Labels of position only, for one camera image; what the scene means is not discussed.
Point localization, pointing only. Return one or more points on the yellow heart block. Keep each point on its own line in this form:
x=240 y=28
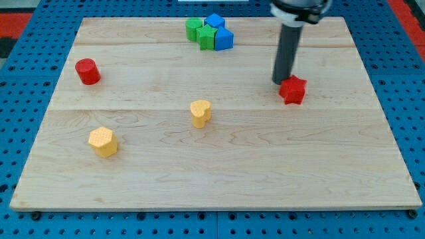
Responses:
x=200 y=113

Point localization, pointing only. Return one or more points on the green star block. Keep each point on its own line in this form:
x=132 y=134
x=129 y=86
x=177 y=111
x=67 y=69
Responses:
x=206 y=37

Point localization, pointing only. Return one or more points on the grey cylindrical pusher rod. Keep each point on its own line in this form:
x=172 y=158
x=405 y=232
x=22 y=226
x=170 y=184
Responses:
x=286 y=53

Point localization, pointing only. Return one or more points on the blue cube block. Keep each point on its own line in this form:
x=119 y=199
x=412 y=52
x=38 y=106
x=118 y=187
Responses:
x=215 y=21

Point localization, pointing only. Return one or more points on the red cylinder block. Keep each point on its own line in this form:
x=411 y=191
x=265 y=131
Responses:
x=87 y=71

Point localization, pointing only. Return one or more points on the green cylinder block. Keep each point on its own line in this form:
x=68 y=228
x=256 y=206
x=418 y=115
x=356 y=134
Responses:
x=191 y=26

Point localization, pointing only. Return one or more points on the wooden board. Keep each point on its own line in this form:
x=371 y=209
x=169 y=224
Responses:
x=334 y=151

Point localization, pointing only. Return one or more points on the yellow hexagon block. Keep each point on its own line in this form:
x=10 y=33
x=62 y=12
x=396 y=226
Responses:
x=103 y=142

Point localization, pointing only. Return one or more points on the blue pentagon block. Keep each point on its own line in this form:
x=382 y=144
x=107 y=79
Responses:
x=224 y=39

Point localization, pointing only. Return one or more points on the red star block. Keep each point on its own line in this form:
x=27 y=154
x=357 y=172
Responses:
x=293 y=90

